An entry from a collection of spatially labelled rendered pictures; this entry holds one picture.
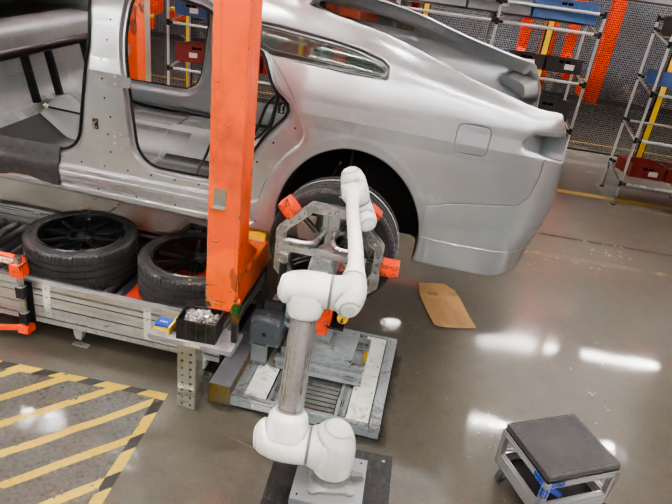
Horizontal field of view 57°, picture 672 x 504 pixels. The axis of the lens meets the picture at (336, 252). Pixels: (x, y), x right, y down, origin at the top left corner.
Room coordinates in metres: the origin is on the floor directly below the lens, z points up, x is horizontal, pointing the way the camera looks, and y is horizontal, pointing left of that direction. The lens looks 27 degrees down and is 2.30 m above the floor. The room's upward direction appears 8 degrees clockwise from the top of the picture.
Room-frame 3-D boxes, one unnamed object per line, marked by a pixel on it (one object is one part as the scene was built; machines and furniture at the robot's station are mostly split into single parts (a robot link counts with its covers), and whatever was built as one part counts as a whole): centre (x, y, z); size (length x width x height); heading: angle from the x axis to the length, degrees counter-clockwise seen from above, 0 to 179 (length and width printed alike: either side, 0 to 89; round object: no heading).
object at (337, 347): (2.91, 0.01, 0.32); 0.40 x 0.30 x 0.28; 82
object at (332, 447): (1.78, -0.09, 0.53); 0.18 x 0.16 x 0.22; 88
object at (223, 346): (2.50, 0.63, 0.44); 0.43 x 0.17 x 0.03; 82
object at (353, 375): (2.91, -0.01, 0.13); 0.50 x 0.36 x 0.10; 82
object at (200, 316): (2.49, 0.61, 0.51); 0.20 x 0.14 x 0.13; 86
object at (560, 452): (2.19, -1.16, 0.17); 0.43 x 0.36 x 0.34; 111
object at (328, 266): (2.67, 0.05, 0.85); 0.21 x 0.14 x 0.14; 172
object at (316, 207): (2.74, 0.04, 0.85); 0.54 x 0.07 x 0.54; 82
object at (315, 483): (1.78, -0.12, 0.39); 0.22 x 0.18 x 0.06; 97
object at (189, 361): (2.50, 0.66, 0.21); 0.10 x 0.10 x 0.42; 82
